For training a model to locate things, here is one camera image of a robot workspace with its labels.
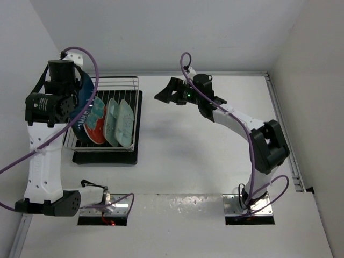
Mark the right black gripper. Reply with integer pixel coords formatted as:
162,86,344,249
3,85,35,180
156,77,203,105

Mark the dark blue leaf-shaped dish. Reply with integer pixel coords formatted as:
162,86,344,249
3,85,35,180
69,72,94,120

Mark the red and teal round plate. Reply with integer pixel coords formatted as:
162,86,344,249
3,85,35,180
83,96,106,145

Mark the light teal divided rectangular plate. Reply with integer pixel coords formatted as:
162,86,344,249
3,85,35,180
103,98,119,147

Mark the round dark teal plate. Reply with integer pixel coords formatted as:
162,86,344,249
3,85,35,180
72,118,91,144

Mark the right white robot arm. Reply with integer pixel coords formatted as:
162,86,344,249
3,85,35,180
154,74,290,209

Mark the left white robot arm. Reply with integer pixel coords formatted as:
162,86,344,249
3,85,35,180
15,60,106,217

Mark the black drip tray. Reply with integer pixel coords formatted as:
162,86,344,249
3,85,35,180
72,90,143,165

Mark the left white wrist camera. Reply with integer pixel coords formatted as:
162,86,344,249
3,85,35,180
60,51,84,68

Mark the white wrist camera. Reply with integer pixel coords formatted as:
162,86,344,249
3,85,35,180
60,51,84,68
184,67,197,80

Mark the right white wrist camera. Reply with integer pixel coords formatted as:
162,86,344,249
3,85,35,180
184,67,197,80

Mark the metal wire dish rack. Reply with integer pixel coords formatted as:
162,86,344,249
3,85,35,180
63,76,139,152

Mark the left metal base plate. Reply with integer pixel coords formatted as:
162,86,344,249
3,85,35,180
79,193,134,217

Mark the metal base plate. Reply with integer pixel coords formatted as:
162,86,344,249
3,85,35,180
222,194,273,217
79,193,134,217

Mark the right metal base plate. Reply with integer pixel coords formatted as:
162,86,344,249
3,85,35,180
222,194,273,217

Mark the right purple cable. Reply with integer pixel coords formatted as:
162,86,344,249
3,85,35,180
180,52,290,213

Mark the aluminium frame rail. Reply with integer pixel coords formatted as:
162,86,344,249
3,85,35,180
264,73,306,192

